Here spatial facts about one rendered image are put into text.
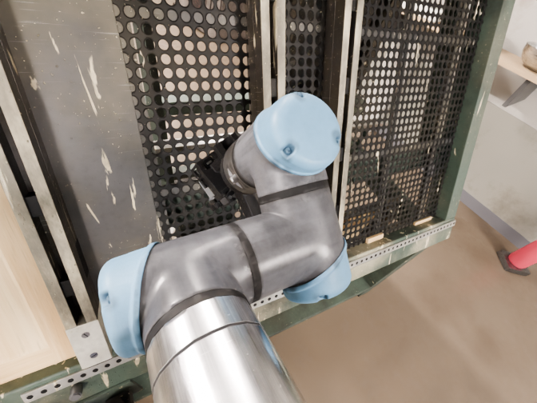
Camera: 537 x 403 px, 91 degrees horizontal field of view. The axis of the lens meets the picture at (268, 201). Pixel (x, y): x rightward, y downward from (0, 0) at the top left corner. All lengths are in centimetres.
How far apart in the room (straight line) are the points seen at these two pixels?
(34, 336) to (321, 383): 144
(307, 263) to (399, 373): 189
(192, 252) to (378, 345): 192
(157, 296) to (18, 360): 70
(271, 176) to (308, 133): 5
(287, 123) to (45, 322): 72
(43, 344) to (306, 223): 73
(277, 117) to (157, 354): 18
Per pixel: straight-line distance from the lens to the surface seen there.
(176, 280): 20
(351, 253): 109
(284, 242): 23
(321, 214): 25
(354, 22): 81
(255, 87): 68
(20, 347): 87
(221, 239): 22
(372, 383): 200
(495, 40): 140
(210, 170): 42
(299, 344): 185
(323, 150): 24
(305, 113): 24
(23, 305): 80
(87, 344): 79
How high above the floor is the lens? 172
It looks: 49 degrees down
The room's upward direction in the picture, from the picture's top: 19 degrees clockwise
